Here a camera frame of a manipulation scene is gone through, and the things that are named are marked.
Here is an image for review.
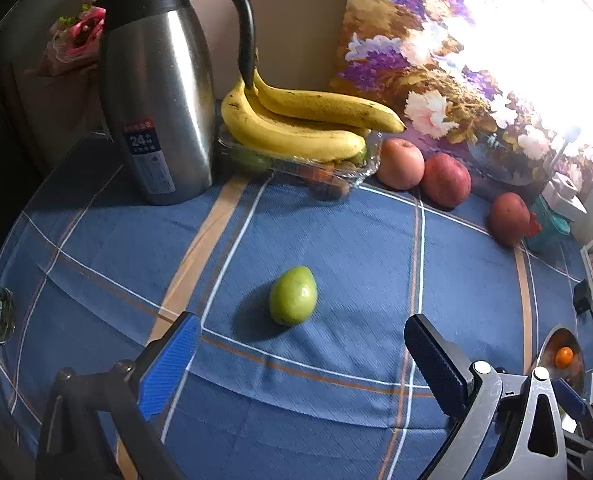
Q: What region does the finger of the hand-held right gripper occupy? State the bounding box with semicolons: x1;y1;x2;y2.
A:
550;379;593;461

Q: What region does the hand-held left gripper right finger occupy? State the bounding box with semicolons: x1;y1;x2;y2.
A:
405;314;568;480

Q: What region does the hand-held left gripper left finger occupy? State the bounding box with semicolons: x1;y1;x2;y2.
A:
35;311;202;480

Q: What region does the round metal plate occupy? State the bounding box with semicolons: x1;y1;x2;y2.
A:
535;326;586;401

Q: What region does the small green jujube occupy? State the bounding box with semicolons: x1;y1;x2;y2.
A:
269;266;318;327

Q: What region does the black power adapter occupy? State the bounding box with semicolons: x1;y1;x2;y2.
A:
573;280;593;313

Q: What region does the large red apple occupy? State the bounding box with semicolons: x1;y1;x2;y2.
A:
487;191;533;247

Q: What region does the blue plaid tablecloth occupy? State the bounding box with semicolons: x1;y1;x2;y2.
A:
0;130;593;480

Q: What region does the teal box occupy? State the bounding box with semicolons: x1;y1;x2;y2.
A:
523;195;572;253

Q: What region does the clear plastic container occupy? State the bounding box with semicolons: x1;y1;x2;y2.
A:
218;125;383;201

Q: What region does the yellow banana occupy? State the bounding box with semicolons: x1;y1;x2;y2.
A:
220;80;367;163
253;71;406;134

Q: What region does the stainless steel thermos jug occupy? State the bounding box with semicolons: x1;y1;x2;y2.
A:
99;0;257;206

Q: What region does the floral painting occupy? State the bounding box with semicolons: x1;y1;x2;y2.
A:
329;0;593;196

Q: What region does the pink flower decoration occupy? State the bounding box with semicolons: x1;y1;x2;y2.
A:
46;0;108;68

